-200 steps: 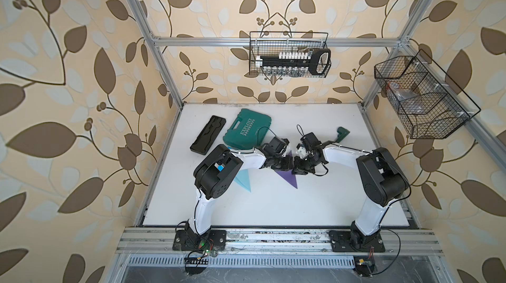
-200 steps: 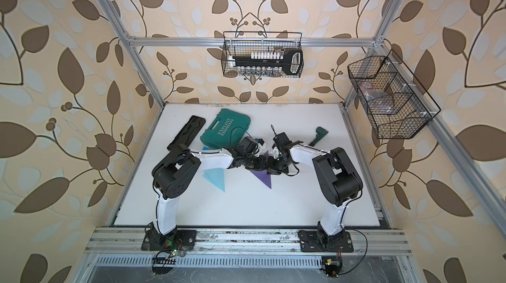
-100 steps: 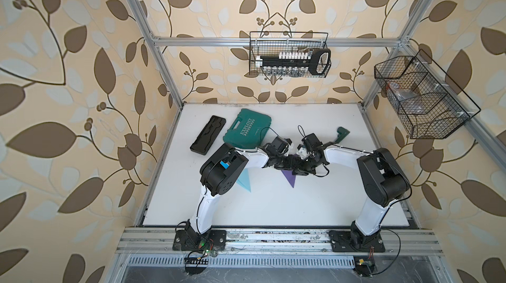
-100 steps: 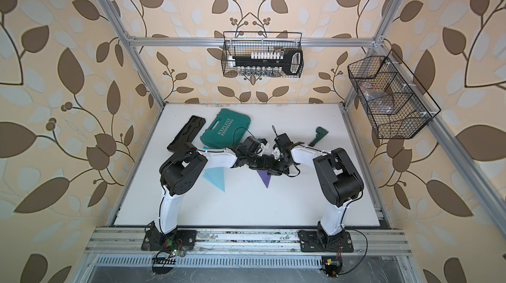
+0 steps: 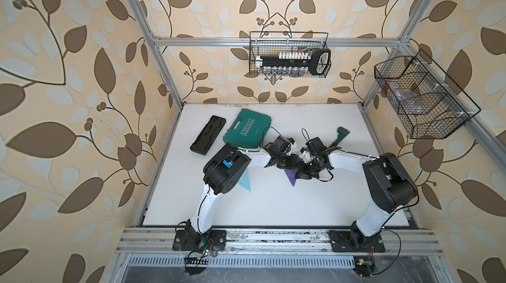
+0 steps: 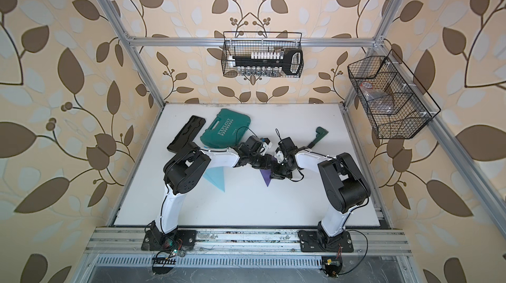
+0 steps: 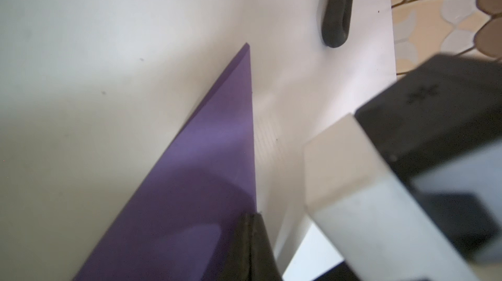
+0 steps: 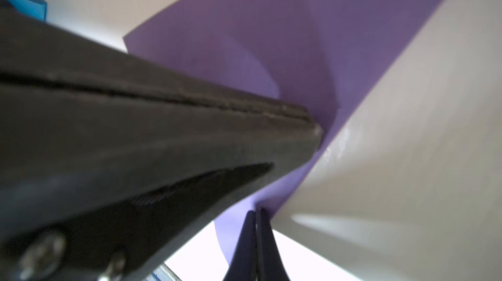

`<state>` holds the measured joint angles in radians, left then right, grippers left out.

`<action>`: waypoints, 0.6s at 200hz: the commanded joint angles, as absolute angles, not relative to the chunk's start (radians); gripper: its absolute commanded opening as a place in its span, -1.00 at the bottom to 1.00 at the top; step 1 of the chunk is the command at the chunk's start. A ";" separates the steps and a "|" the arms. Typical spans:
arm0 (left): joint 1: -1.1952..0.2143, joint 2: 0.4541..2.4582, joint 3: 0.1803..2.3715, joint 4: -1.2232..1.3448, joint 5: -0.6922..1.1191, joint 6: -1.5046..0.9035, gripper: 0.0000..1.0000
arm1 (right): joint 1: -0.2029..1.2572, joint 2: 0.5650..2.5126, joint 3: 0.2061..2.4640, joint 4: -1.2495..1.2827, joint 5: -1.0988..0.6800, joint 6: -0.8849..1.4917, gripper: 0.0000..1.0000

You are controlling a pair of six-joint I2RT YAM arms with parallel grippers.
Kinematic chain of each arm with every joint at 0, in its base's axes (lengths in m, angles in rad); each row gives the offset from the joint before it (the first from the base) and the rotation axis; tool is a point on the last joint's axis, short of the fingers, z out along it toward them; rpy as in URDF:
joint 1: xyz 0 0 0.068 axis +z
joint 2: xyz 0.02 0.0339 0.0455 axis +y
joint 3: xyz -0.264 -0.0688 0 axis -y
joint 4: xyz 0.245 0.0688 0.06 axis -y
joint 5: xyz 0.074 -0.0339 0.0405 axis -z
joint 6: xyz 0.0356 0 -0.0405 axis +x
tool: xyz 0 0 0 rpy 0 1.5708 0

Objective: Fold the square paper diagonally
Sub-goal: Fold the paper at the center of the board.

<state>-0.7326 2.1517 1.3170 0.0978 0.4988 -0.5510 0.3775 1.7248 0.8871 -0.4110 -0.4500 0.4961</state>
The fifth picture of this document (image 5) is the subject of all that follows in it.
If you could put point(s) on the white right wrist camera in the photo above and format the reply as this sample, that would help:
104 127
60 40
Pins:
306 155

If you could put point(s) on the aluminium frame post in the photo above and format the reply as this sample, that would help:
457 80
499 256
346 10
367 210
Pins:
147 34
399 45

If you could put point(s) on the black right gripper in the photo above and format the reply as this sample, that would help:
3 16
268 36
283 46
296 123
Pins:
301 173

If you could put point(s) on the aluminium frame right side rail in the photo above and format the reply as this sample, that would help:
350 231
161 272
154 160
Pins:
475 127

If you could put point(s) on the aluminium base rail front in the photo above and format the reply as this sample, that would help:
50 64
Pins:
280 242

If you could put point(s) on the aluminium frame post right rear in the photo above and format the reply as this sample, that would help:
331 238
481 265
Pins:
399 45

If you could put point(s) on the green plastic tool case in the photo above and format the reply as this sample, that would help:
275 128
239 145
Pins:
248 129

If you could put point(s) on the black wire basket right wall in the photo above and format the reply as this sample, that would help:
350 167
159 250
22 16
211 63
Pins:
443 115

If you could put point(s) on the plastic bag in basket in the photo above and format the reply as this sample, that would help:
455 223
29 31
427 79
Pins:
406 101

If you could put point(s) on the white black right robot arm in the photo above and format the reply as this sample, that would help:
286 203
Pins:
390 186

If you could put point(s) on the black socket set holder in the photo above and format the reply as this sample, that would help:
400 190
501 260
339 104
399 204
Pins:
316 62

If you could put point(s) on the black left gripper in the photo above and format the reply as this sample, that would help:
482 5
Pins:
292 158

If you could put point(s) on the black wire basket rear wall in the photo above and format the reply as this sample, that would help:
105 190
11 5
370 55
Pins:
273 42

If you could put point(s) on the black foam tool tray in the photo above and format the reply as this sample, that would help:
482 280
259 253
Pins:
208 135

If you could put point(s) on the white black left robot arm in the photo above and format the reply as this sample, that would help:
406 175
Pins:
223 172

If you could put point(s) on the small circuit board left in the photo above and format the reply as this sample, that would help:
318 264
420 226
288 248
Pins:
196 262

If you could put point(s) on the small circuit board right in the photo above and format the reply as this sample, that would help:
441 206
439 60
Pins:
364 267

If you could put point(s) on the small circuit board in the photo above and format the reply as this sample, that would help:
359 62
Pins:
364 267
196 262

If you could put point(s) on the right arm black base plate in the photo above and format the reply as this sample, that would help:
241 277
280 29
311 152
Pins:
353 241

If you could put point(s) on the aluminium frame post left rear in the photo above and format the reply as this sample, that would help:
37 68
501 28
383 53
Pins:
147 34

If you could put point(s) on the black wire basket wall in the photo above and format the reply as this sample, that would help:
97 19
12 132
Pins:
443 115
273 42

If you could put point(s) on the purple square paper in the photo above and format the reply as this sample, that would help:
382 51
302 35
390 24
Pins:
291 174

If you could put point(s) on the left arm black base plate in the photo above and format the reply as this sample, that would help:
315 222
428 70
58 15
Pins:
199 240

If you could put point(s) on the light blue square paper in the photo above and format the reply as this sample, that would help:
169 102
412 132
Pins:
244 181

